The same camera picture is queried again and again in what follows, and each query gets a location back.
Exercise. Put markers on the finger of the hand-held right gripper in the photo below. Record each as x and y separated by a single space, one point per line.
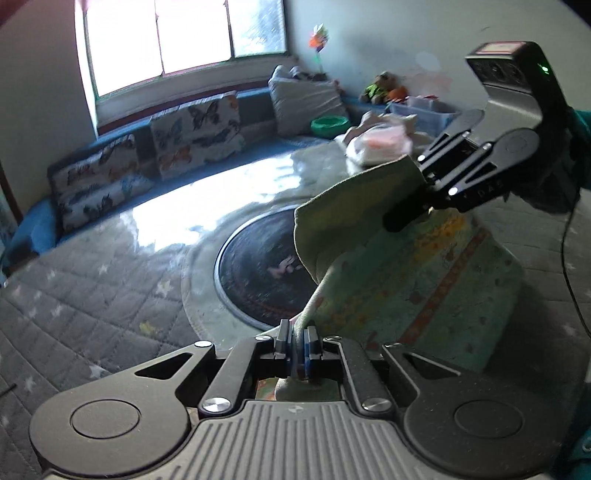
450 136
415 213

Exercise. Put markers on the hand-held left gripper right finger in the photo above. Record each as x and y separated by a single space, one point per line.
308 351

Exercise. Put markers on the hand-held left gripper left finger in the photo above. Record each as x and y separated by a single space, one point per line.
285 344

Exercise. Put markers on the green patterned garment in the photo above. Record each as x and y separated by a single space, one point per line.
392 286

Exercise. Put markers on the clear plastic storage box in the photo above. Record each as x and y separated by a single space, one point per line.
427 113

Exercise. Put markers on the orange toy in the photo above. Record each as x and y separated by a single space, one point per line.
398 93

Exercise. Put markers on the white plastic bag bundle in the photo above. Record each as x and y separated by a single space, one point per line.
378 144

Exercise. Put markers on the beige cloth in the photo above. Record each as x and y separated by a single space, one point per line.
376 119

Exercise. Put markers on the black round hotplate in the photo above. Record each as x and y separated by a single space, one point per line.
258 263

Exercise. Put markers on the green plush toy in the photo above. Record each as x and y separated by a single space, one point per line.
376 90

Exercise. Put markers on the round glass turntable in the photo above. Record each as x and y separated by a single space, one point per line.
205 300

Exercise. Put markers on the green bowl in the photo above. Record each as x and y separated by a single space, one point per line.
330 124

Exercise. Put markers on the grey cushion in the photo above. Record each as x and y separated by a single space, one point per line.
307 101

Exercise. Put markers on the colourful pinwheel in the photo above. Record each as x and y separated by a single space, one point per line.
318 41

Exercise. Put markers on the butterfly print cushion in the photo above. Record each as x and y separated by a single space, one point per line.
92 184
198 134

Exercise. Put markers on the blue sofa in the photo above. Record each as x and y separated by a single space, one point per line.
30 226

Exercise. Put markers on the window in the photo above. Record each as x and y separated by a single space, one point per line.
184 37

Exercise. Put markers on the teal jacket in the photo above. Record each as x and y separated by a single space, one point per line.
582 457

